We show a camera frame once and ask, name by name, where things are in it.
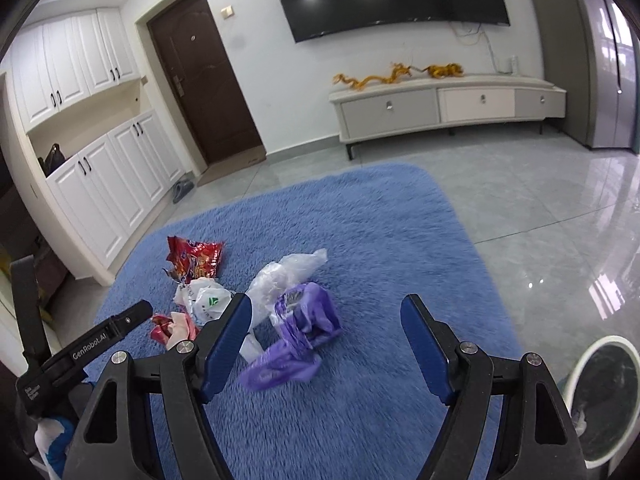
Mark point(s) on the grey slippers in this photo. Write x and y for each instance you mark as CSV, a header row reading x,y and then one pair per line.
x,y
181,189

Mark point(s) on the translucent white plastic bag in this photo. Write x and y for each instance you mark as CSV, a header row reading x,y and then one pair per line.
x,y
269,285

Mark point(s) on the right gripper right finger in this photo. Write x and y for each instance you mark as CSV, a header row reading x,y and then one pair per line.
x,y
535,437

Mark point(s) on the blue fluffy rug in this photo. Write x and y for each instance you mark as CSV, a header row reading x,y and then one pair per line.
x,y
389,231

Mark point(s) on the white round trash bin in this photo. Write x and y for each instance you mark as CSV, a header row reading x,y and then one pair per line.
x,y
601,394

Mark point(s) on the black bag on shelf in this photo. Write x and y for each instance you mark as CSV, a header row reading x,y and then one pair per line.
x,y
54,159

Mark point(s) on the purple plastic wrapper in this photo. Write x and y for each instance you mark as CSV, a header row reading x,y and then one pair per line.
x,y
305,319

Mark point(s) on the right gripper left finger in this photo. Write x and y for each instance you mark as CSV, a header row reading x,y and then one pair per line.
x,y
115,437

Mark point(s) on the golden dragon ornament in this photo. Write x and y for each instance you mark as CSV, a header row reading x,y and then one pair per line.
x,y
398,72

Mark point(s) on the white TV cabinet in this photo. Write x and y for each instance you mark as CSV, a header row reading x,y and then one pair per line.
x,y
429,104

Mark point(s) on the red triangular snack bag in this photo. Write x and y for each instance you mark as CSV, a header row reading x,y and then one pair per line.
x,y
192,260

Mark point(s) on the white wall cabinets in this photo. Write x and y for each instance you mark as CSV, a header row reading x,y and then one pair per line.
x,y
73,80

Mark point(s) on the golden tiger ornament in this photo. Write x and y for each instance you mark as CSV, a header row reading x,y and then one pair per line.
x,y
444,71

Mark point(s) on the red paper box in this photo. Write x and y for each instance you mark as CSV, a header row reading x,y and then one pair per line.
x,y
169,330

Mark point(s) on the brown entrance door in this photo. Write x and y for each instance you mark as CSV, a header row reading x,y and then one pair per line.
x,y
196,65

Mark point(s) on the white printed plastic bag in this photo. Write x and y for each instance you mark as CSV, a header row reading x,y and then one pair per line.
x,y
204,299

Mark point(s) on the grey double door refrigerator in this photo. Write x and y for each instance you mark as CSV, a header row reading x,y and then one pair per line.
x,y
590,51

